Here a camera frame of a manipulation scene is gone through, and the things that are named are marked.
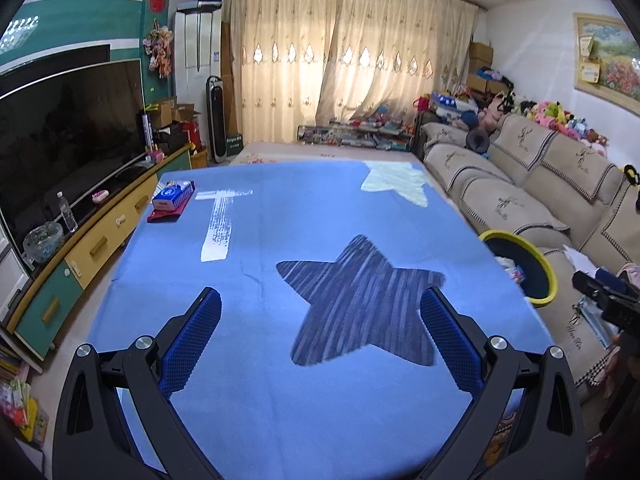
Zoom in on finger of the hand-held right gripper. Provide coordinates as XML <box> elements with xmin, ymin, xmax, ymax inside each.
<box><xmin>571</xmin><ymin>269</ymin><xmax>632</xmax><ymax>306</ymax></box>

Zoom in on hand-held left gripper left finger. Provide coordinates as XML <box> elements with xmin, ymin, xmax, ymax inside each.
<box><xmin>52</xmin><ymin>286</ymin><xmax>223</xmax><ymax>480</ymax></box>

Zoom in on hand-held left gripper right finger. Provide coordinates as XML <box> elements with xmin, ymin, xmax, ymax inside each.
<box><xmin>419</xmin><ymin>287</ymin><xmax>587</xmax><ymax>480</ymax></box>

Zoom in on black bin with yellow rim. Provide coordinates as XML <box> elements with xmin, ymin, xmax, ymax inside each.
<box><xmin>477</xmin><ymin>230</ymin><xmax>558</xmax><ymax>309</ymax></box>

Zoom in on white papers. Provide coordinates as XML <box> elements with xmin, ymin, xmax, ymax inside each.
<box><xmin>562</xmin><ymin>245</ymin><xmax>596</xmax><ymax>276</ymax></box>

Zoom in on beige sofa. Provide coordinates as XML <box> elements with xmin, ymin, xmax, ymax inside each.
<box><xmin>417</xmin><ymin>112</ymin><xmax>640</xmax><ymax>401</ymax></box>

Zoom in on yellow and black toy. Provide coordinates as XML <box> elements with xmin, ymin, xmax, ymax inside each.
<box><xmin>620</xmin><ymin>162</ymin><xmax>640</xmax><ymax>211</ymax></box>

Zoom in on green and yellow TV cabinet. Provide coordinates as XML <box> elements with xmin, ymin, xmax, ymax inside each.
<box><xmin>0</xmin><ymin>142</ymin><xmax>193</xmax><ymax>361</ymax></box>

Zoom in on blue tissue pack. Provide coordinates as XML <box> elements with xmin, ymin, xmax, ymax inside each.
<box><xmin>151</xmin><ymin>181</ymin><xmax>196</xmax><ymax>211</ymax></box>

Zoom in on pile of plush toys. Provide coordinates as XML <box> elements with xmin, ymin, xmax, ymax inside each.
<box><xmin>480</xmin><ymin>92</ymin><xmax>611</xmax><ymax>158</ymax></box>

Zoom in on pile of children's books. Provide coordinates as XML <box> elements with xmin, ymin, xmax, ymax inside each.
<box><xmin>0</xmin><ymin>345</ymin><xmax>51</xmax><ymax>446</ymax></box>

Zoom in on blue star tablecloth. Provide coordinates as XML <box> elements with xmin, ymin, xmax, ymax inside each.
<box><xmin>90</xmin><ymin>160</ymin><xmax>556</xmax><ymax>480</ymax></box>

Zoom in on clear water bottle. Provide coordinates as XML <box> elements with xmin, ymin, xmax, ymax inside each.
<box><xmin>56</xmin><ymin>191</ymin><xmax>78</xmax><ymax>233</ymax></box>

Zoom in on glass ashtray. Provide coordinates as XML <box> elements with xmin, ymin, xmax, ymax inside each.
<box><xmin>22</xmin><ymin>221</ymin><xmax>65</xmax><ymax>263</ymax></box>

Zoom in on grey round cushion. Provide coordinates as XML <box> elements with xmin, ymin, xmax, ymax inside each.
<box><xmin>465</xmin><ymin>127</ymin><xmax>491</xmax><ymax>156</ymax></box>

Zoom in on white plastic drawers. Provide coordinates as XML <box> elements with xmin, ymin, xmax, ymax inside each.
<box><xmin>0</xmin><ymin>230</ymin><xmax>31</xmax><ymax>326</ymax></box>

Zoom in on open cardboard boxes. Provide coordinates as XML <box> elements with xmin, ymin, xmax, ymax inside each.
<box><xmin>147</xmin><ymin>97</ymin><xmax>201</xmax><ymax>153</ymax></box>

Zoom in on black tower fan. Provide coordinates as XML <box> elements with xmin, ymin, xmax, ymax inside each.
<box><xmin>205</xmin><ymin>76</ymin><xmax>231</xmax><ymax>163</ymax></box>

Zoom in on framed flower painting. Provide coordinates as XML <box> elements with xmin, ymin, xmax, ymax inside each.
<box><xmin>572</xmin><ymin>12</ymin><xmax>640</xmax><ymax>111</ymax></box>

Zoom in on blue star printed bag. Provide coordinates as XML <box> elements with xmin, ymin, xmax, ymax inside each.
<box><xmin>430</xmin><ymin>91</ymin><xmax>478</xmax><ymax>118</ymax></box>

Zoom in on low glass shelf with books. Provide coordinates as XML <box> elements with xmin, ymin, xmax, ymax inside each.
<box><xmin>297</xmin><ymin>117</ymin><xmax>416</xmax><ymax>151</ymax></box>

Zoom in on black television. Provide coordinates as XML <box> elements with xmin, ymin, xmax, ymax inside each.
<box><xmin>0</xmin><ymin>58</ymin><xmax>147</xmax><ymax>256</ymax></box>

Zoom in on stack of cardboard boxes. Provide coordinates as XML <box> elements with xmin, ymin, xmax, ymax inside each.
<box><xmin>467</xmin><ymin>41</ymin><xmax>508</xmax><ymax>96</ymax></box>

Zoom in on white standing air conditioner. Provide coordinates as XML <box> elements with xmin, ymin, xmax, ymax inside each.
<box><xmin>173</xmin><ymin>0</ymin><xmax>224</xmax><ymax>126</ymax></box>

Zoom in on artificial flower decoration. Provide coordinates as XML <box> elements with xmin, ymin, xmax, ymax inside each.
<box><xmin>142</xmin><ymin>20</ymin><xmax>174</xmax><ymax>79</ymax></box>

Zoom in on beige embroidered curtains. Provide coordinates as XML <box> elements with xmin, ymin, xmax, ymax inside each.
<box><xmin>220</xmin><ymin>0</ymin><xmax>481</xmax><ymax>146</ymax></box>

